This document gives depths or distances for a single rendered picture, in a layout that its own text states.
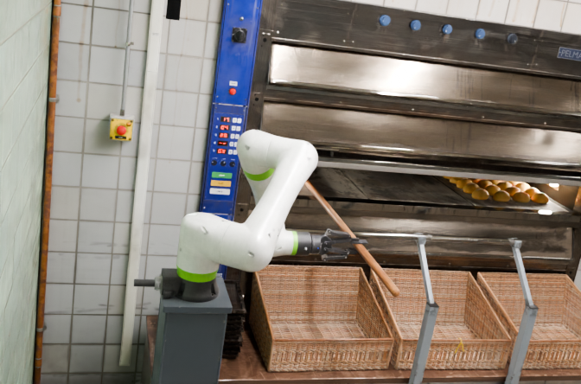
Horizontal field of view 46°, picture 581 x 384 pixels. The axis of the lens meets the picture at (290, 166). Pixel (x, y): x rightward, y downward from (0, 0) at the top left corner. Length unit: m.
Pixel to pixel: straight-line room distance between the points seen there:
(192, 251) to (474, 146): 1.81
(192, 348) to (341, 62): 1.51
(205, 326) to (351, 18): 1.57
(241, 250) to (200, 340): 0.33
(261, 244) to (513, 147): 1.88
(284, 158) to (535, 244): 1.96
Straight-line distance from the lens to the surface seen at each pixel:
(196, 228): 2.01
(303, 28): 3.02
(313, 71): 3.04
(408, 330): 3.49
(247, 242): 1.97
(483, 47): 3.37
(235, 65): 2.94
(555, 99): 3.61
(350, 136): 3.16
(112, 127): 2.91
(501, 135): 3.53
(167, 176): 3.05
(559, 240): 3.93
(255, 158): 2.27
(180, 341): 2.13
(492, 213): 3.63
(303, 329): 3.30
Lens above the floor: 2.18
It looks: 16 degrees down
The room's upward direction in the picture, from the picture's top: 9 degrees clockwise
